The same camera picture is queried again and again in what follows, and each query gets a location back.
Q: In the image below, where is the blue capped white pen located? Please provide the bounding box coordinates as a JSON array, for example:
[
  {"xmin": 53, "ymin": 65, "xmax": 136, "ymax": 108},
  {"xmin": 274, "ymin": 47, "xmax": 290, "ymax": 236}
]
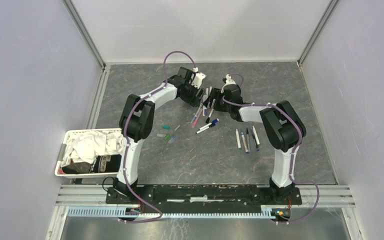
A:
[{"xmin": 198, "ymin": 118, "xmax": 219, "ymax": 132}]

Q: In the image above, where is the teal capped white pen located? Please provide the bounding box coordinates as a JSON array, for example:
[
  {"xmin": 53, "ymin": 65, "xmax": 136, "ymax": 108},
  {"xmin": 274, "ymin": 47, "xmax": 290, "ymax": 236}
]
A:
[{"xmin": 235, "ymin": 128, "xmax": 242, "ymax": 150}]

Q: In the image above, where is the houndstooth patterned pen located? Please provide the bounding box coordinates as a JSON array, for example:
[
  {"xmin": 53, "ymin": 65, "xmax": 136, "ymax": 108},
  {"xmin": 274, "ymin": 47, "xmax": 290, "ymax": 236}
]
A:
[{"xmin": 246, "ymin": 128, "xmax": 251, "ymax": 152}]

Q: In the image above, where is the green capped white pen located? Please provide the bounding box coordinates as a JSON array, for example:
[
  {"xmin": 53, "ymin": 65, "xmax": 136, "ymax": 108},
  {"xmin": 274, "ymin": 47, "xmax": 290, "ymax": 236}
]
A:
[{"xmin": 252, "ymin": 125, "xmax": 261, "ymax": 147}]

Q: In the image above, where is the blue transparent pen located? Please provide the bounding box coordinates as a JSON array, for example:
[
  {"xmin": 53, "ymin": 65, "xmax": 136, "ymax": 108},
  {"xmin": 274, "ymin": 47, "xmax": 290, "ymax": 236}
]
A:
[{"xmin": 241, "ymin": 132, "xmax": 250, "ymax": 154}]

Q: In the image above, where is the purple transparent pen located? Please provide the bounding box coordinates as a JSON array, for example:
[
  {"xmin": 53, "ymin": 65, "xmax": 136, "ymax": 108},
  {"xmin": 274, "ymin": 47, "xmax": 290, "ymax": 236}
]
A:
[{"xmin": 251, "ymin": 127, "xmax": 260, "ymax": 152}]

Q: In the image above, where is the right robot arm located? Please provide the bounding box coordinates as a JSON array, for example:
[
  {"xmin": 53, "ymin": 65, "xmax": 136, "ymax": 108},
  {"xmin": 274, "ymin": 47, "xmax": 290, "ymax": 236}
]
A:
[{"xmin": 203, "ymin": 84, "xmax": 307, "ymax": 204}]

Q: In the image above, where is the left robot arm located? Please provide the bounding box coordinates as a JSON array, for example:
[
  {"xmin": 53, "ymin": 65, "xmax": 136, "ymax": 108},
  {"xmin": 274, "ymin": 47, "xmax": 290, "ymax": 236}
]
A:
[{"xmin": 113, "ymin": 67, "xmax": 206, "ymax": 204}]

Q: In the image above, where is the black capped pen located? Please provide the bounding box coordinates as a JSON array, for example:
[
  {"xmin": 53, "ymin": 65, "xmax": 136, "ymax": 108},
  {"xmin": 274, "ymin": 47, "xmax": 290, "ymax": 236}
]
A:
[{"xmin": 195, "ymin": 123, "xmax": 216, "ymax": 134}]

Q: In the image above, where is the white cloth in basket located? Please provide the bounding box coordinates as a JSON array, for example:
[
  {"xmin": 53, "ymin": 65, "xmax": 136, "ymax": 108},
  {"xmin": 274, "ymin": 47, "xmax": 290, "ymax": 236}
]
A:
[{"xmin": 61, "ymin": 128, "xmax": 124, "ymax": 167}]

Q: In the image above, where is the white plastic basket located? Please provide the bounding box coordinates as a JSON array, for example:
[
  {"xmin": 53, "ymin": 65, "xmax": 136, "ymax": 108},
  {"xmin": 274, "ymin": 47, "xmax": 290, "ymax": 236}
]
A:
[{"xmin": 54, "ymin": 141, "xmax": 123, "ymax": 179}]

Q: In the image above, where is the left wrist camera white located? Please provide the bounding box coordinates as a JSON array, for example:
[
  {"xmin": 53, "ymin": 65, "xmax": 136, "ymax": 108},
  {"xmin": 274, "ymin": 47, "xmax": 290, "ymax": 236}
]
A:
[{"xmin": 191, "ymin": 67, "xmax": 207, "ymax": 89}]

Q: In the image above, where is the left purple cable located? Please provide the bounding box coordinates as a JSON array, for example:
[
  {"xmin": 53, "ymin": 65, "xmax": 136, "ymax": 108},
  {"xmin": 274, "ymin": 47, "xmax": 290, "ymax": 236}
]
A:
[{"xmin": 119, "ymin": 50, "xmax": 198, "ymax": 224}]

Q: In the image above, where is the purple cable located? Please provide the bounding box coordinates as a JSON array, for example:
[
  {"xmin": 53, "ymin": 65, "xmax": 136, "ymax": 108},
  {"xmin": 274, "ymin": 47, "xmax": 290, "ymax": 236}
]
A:
[
  {"xmin": 119, "ymin": 50, "xmax": 198, "ymax": 224},
  {"xmin": 221, "ymin": 73, "xmax": 321, "ymax": 225}
]

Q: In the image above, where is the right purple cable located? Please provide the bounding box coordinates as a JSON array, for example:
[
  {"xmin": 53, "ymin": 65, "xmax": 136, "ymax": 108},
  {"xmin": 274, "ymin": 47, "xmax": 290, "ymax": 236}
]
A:
[{"xmin": 221, "ymin": 73, "xmax": 321, "ymax": 225}]

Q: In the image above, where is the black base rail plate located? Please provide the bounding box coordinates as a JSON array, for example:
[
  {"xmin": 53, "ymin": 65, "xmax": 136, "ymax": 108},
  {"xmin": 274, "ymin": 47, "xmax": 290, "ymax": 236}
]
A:
[{"xmin": 105, "ymin": 184, "xmax": 303, "ymax": 214}]

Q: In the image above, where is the white slotted cable duct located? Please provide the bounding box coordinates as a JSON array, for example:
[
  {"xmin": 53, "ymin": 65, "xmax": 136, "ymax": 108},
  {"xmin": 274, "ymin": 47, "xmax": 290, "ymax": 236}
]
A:
[{"xmin": 67, "ymin": 206, "xmax": 291, "ymax": 220}]

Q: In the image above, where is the aluminium frame rail right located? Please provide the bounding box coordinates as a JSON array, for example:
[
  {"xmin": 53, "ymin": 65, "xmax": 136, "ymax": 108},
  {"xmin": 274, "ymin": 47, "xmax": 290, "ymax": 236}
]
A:
[{"xmin": 297, "ymin": 0, "xmax": 340, "ymax": 67}]

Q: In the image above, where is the aluminium frame rail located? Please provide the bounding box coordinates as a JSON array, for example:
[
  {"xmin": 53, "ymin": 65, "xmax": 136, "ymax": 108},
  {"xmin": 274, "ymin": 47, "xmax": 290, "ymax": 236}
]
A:
[
  {"xmin": 297, "ymin": 0, "xmax": 340, "ymax": 67},
  {"xmin": 62, "ymin": 0, "xmax": 106, "ymax": 69}
]

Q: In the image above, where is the aluminium frame rail left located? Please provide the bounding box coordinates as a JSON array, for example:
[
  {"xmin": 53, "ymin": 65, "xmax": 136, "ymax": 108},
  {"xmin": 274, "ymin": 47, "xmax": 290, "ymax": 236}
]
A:
[{"xmin": 62, "ymin": 0, "xmax": 106, "ymax": 69}]

